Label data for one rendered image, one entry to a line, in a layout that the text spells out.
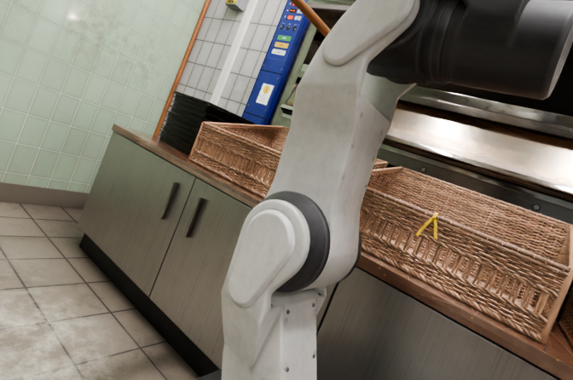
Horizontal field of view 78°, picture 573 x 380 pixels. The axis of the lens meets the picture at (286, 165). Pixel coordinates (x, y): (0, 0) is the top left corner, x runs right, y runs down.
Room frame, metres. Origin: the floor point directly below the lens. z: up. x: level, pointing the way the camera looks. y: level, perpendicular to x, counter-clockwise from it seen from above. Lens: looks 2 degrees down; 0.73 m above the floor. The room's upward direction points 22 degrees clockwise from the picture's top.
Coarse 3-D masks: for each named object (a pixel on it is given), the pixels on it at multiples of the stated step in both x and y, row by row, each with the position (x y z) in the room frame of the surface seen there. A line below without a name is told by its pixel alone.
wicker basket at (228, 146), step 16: (208, 128) 1.29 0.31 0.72; (224, 128) 1.40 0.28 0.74; (240, 128) 1.47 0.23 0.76; (256, 128) 1.54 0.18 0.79; (272, 128) 1.63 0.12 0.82; (288, 128) 1.67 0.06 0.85; (208, 144) 1.28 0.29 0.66; (224, 144) 1.23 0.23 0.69; (240, 144) 1.19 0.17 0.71; (256, 144) 1.15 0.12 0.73; (272, 144) 1.67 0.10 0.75; (192, 160) 1.30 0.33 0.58; (208, 160) 1.26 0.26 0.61; (224, 160) 1.46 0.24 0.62; (240, 160) 1.53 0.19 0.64; (256, 160) 1.14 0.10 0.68; (272, 160) 1.11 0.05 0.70; (224, 176) 1.20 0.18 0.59; (240, 176) 1.16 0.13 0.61; (256, 176) 1.59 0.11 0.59; (272, 176) 1.10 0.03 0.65; (256, 192) 1.11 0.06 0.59
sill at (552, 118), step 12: (420, 96) 1.40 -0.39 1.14; (432, 96) 1.38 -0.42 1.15; (444, 96) 1.35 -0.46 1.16; (456, 96) 1.33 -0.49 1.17; (468, 96) 1.31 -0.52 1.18; (480, 108) 1.28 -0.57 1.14; (492, 108) 1.25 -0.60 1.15; (504, 108) 1.23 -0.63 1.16; (516, 108) 1.22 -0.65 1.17; (528, 108) 1.20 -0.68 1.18; (540, 120) 1.17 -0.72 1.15; (552, 120) 1.15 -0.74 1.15; (564, 120) 1.14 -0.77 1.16
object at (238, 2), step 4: (228, 0) 2.06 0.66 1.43; (232, 0) 2.03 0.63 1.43; (236, 0) 2.02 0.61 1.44; (240, 0) 2.03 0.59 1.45; (244, 0) 2.05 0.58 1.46; (228, 4) 2.06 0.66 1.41; (232, 4) 2.03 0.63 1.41; (236, 4) 2.02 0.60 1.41; (240, 4) 2.04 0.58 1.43; (244, 4) 2.06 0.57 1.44; (232, 8) 2.09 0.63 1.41; (236, 8) 2.06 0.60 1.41; (240, 8) 2.05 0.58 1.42; (244, 8) 2.07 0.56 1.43
